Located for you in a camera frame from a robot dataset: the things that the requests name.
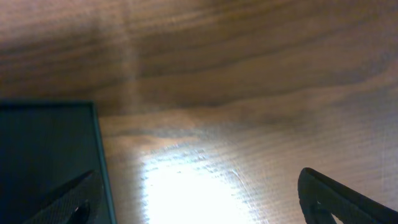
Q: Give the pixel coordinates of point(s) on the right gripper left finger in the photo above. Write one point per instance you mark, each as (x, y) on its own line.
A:
(76, 201)

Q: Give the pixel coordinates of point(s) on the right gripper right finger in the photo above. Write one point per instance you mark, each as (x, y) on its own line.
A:
(323, 200)

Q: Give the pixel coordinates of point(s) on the dark green box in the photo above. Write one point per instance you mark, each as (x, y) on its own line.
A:
(44, 144)

